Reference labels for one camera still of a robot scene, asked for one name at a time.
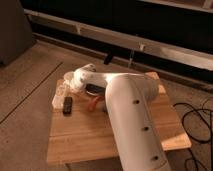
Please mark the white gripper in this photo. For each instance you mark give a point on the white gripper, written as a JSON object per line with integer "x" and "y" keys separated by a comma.
{"x": 76, "y": 80}

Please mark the clear plastic bottle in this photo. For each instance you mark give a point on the clear plastic bottle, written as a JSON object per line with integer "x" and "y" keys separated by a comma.
{"x": 62, "y": 91}

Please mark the dark cabinet at left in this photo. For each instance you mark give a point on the dark cabinet at left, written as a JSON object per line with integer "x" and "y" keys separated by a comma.
{"x": 15, "y": 31}

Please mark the small black rectangular device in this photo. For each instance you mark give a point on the small black rectangular device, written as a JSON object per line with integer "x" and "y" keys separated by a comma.
{"x": 67, "y": 105}

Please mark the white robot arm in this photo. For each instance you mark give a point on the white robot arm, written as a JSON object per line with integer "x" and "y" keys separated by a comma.
{"x": 126, "y": 97}

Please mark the red orange tool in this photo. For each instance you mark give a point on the red orange tool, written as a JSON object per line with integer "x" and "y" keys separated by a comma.
{"x": 93, "y": 103}

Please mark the white metal rail frame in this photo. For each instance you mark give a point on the white metal rail frame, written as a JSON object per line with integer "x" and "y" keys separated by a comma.
{"x": 166, "y": 51}

